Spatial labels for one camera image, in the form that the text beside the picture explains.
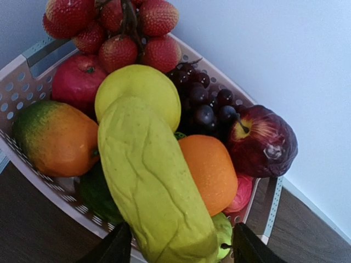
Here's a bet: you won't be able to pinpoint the yellow lemon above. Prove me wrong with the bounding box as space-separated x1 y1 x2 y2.
94 64 181 132

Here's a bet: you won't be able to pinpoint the red apple in basket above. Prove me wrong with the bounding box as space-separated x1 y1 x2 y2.
52 54 107 117

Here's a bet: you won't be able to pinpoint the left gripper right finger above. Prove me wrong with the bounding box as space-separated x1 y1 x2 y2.
233 223 286 263

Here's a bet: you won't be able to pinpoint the yellow fruit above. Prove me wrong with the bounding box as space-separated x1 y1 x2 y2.
98 96 218 262

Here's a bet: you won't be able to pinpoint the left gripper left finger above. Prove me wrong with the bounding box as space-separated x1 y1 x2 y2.
76 222 132 263

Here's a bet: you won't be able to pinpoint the dark red apple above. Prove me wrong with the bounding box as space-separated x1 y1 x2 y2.
226 105 298 178

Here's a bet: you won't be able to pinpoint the orange fruit in basket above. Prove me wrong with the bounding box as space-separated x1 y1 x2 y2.
178 135 238 216

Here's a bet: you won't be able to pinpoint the green pear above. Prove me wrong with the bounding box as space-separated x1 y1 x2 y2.
212 213 233 262

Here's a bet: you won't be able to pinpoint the orange green mango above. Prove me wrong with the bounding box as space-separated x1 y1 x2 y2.
12 100 100 177

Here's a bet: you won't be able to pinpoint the dark purple grapes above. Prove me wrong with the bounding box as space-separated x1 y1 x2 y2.
166 62 245 143

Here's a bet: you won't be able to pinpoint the dark green lime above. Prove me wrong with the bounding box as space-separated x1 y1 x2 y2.
78 162 124 225

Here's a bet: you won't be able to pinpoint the pink perforated plastic basket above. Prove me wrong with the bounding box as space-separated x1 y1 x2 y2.
1 34 283 245

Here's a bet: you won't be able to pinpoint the red lychee bunch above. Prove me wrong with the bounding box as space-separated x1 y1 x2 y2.
42 1 182 73

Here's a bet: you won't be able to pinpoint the red peach in basket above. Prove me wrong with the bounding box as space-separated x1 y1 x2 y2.
223 173 253 215

